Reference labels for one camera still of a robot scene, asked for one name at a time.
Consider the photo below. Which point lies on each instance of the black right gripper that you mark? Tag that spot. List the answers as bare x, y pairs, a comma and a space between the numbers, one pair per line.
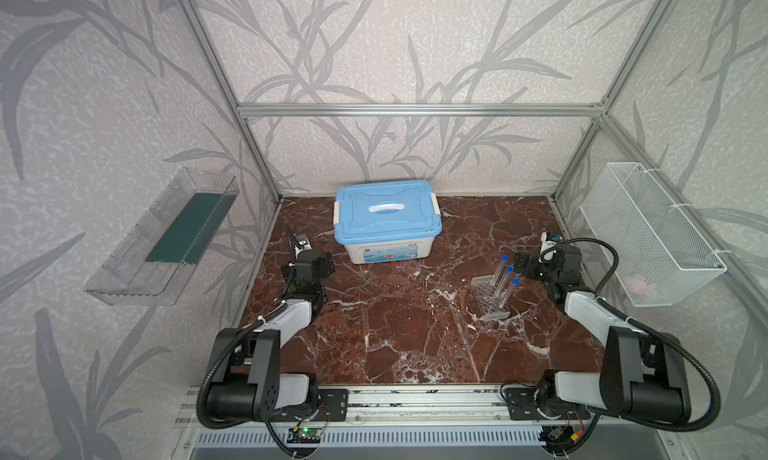
534, 263

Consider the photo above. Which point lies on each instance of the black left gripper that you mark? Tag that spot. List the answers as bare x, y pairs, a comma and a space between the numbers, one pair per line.
294, 262

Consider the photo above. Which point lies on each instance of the light blue bin lid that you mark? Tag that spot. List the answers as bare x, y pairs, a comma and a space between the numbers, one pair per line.
386, 211

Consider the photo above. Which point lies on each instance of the white plastic storage bin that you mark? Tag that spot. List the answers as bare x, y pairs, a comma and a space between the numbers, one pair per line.
387, 251

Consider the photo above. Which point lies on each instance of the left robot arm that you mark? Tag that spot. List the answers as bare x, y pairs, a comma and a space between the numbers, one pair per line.
243, 382

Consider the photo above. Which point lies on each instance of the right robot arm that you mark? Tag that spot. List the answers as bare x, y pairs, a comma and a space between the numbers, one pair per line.
646, 377

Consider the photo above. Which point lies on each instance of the pink object in basket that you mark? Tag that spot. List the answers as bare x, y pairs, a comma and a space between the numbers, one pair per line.
637, 284

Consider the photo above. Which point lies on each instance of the clear acrylic test tube rack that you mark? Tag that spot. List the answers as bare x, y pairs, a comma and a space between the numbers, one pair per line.
491, 298

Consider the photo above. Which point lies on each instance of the green circuit board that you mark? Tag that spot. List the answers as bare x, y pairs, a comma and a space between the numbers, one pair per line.
304, 435

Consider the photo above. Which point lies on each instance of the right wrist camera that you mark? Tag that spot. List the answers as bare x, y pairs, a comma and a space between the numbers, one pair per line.
549, 239

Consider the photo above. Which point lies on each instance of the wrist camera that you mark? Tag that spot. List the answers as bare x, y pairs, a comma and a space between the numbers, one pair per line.
300, 243
549, 239

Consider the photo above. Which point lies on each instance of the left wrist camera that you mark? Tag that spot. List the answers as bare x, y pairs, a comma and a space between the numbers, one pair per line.
300, 243

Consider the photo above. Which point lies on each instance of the white wire mesh basket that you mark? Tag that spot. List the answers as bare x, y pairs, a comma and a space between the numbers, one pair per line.
654, 237

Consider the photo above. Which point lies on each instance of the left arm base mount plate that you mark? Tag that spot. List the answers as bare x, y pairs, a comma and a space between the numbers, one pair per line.
329, 405

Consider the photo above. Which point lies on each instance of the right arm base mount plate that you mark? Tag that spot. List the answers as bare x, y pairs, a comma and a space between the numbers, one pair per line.
520, 402

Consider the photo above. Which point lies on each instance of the aluminium front rail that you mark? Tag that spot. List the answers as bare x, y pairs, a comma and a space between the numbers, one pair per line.
407, 405

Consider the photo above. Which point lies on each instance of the clear wall shelf green liner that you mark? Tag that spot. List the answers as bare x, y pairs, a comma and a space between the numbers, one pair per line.
158, 257

